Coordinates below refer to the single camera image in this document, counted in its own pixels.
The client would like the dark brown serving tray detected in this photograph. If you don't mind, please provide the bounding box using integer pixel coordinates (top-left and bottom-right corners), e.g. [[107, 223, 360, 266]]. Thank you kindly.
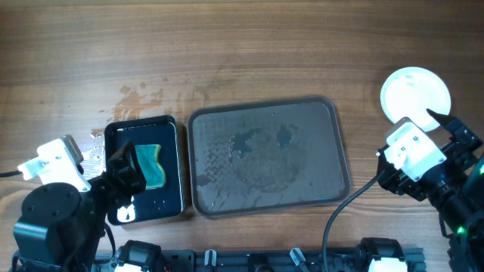
[[187, 96, 352, 218]]

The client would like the white plate front stained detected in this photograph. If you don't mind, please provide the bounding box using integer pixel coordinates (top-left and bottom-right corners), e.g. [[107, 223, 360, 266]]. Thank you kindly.
[[380, 66, 451, 132]]

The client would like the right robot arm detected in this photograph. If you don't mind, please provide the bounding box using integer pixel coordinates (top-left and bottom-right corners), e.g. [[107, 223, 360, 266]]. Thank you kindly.
[[377, 110, 483, 271]]

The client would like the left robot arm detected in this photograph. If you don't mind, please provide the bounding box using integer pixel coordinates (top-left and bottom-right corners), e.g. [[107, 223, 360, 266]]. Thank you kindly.
[[11, 142, 146, 272]]

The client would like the black water tray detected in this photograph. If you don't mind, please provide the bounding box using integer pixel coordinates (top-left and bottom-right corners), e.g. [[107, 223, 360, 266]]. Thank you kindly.
[[104, 116, 185, 225]]

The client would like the green yellow sponge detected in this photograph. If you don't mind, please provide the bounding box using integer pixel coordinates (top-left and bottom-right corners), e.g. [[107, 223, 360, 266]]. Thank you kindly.
[[135, 144, 166, 190]]

